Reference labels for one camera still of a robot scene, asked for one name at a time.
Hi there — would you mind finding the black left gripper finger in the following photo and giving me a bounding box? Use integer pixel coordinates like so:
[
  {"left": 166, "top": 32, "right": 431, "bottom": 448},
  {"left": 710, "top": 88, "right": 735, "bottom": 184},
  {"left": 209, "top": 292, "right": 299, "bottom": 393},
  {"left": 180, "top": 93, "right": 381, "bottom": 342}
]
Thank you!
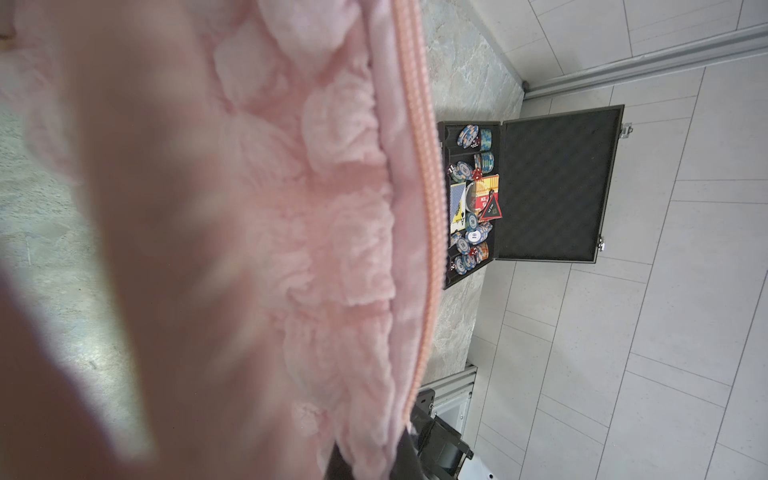
[{"left": 323, "top": 428, "right": 426, "bottom": 480}]

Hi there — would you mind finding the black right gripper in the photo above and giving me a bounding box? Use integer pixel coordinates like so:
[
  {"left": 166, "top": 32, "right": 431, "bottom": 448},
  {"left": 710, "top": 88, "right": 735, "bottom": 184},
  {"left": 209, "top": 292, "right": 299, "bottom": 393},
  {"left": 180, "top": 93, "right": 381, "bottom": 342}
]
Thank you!
[{"left": 410, "top": 389, "right": 474, "bottom": 480}]

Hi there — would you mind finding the pink fluffy handbag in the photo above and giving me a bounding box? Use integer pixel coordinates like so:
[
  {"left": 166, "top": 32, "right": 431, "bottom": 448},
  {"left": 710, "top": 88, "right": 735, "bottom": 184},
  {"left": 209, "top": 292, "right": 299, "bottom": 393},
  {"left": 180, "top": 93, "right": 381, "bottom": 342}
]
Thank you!
[{"left": 1, "top": 1, "right": 447, "bottom": 479}]

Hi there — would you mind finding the black poker chip case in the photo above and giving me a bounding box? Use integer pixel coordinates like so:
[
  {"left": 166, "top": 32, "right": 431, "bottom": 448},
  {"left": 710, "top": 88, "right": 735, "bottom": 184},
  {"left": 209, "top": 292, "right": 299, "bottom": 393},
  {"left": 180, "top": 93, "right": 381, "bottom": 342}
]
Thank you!
[{"left": 438, "top": 105, "right": 624, "bottom": 286}]

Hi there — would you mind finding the aluminium mounting rail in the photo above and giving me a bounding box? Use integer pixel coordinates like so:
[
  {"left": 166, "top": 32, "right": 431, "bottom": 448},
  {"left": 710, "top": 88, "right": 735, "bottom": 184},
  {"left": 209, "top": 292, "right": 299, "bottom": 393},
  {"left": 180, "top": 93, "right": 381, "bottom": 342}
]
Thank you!
[{"left": 416, "top": 365, "right": 477, "bottom": 435}]

